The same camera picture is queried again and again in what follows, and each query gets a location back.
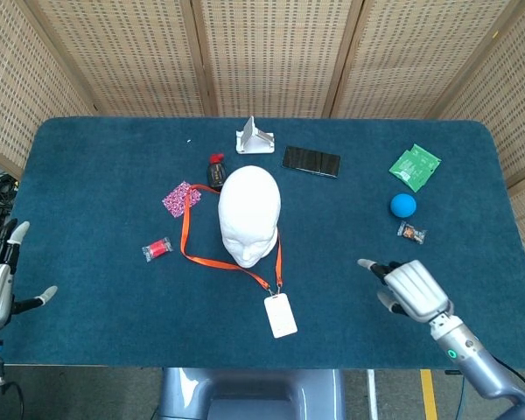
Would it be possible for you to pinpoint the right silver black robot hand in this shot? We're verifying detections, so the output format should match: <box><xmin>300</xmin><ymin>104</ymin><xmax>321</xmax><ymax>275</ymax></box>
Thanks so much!
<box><xmin>357</xmin><ymin>257</ymin><xmax>454</xmax><ymax>325</ymax></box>

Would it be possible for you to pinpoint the white badge card holder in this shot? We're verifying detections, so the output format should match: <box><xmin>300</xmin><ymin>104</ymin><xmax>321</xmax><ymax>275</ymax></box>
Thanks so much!
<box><xmin>263</xmin><ymin>286</ymin><xmax>298</xmax><ymax>340</ymax></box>

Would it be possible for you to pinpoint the orange lanyard with badge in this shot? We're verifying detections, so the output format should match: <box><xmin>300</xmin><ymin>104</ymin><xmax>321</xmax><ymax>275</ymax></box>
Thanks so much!
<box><xmin>179</xmin><ymin>183</ymin><xmax>284</xmax><ymax>295</ymax></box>

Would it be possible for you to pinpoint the white mannequin head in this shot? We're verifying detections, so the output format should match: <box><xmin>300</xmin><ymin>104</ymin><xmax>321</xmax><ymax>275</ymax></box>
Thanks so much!
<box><xmin>217</xmin><ymin>164</ymin><xmax>283</xmax><ymax>269</ymax></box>

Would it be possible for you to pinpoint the orange snack in clear wrapper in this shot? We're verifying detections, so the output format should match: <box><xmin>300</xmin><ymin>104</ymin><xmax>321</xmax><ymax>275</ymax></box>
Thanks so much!
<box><xmin>396</xmin><ymin>220</ymin><xmax>428</xmax><ymax>245</ymax></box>

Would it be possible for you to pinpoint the blue foam ball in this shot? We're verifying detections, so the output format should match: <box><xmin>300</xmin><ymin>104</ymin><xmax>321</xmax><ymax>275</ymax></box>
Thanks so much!
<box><xmin>389</xmin><ymin>192</ymin><xmax>418</xmax><ymax>219</ymax></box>

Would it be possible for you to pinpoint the white table leg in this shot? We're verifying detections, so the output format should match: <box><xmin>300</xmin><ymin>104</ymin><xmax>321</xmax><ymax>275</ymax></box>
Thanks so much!
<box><xmin>366</xmin><ymin>369</ymin><xmax>380</xmax><ymax>420</ymax></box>

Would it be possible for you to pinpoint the green foil packet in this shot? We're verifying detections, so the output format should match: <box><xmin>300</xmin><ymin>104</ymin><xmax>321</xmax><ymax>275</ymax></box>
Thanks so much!
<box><xmin>388</xmin><ymin>143</ymin><xmax>443</xmax><ymax>193</ymax></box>

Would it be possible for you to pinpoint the blue felt table cover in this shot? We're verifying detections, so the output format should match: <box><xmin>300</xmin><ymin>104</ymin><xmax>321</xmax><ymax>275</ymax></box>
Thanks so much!
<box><xmin>0</xmin><ymin>115</ymin><xmax>525</xmax><ymax>371</ymax></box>

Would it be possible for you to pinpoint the red candy in clear wrapper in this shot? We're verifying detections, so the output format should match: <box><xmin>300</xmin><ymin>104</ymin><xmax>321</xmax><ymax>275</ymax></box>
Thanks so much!
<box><xmin>141</xmin><ymin>236</ymin><xmax>174</xmax><ymax>263</ymax></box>

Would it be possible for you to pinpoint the black smartphone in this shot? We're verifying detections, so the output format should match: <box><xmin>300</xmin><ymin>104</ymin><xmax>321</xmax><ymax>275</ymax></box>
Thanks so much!
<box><xmin>281</xmin><ymin>145</ymin><xmax>342</xmax><ymax>179</ymax></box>

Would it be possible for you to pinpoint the blue-grey robot torso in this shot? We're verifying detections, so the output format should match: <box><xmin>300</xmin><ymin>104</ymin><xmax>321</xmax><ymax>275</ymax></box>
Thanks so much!
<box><xmin>157</xmin><ymin>367</ymin><xmax>347</xmax><ymax>420</ymax></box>

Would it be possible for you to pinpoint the pink patterned packet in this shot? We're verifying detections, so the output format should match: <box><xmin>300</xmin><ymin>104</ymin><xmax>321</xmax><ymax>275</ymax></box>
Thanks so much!
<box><xmin>161</xmin><ymin>180</ymin><xmax>202</xmax><ymax>219</ymax></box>

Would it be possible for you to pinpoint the woven bamboo screen panel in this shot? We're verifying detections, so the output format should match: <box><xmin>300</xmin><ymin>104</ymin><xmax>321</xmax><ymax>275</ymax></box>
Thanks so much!
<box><xmin>187</xmin><ymin>0</ymin><xmax>368</xmax><ymax>118</ymax></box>
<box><xmin>25</xmin><ymin>0</ymin><xmax>215</xmax><ymax>118</ymax></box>
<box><xmin>0</xmin><ymin>0</ymin><xmax>93</xmax><ymax>176</ymax></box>
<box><xmin>327</xmin><ymin>0</ymin><xmax>525</xmax><ymax>120</ymax></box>

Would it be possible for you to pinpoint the white phone stand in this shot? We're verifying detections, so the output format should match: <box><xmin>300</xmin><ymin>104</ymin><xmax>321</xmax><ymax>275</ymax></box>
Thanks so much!
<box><xmin>234</xmin><ymin>115</ymin><xmax>276</xmax><ymax>155</ymax></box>

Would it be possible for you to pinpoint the black floor cable bundle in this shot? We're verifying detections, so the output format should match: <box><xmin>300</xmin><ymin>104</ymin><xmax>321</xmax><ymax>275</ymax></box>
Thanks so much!
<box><xmin>0</xmin><ymin>170</ymin><xmax>21</xmax><ymax>240</ymax></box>

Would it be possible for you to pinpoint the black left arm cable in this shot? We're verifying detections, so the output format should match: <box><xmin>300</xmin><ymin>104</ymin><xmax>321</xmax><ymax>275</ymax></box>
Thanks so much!
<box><xmin>0</xmin><ymin>380</ymin><xmax>25</xmax><ymax>420</ymax></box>

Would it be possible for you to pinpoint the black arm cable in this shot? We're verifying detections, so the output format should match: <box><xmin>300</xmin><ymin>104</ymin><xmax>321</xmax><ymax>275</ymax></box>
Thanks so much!
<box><xmin>493</xmin><ymin>356</ymin><xmax>525</xmax><ymax>395</ymax></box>
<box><xmin>0</xmin><ymin>380</ymin><xmax>25</xmax><ymax>420</ymax></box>

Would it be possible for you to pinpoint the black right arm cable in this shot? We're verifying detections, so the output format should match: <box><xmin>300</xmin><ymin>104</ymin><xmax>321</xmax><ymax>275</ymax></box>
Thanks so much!
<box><xmin>493</xmin><ymin>356</ymin><xmax>525</xmax><ymax>395</ymax></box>

